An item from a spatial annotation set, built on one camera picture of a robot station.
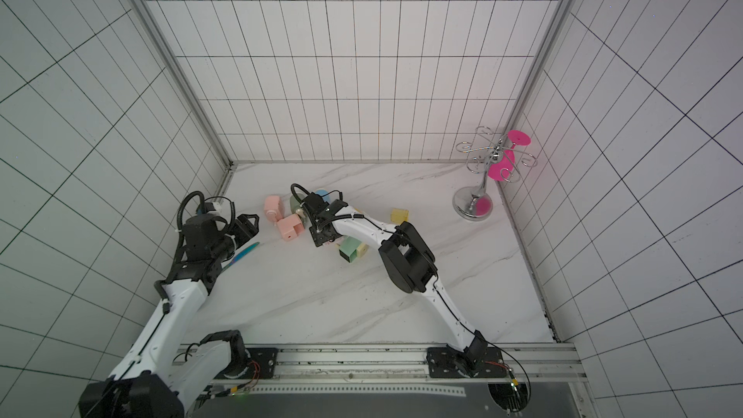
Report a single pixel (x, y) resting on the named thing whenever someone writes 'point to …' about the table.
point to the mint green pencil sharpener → (348, 248)
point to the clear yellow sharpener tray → (398, 216)
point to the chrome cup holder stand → (472, 203)
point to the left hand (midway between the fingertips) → (251, 226)
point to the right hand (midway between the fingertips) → (332, 224)
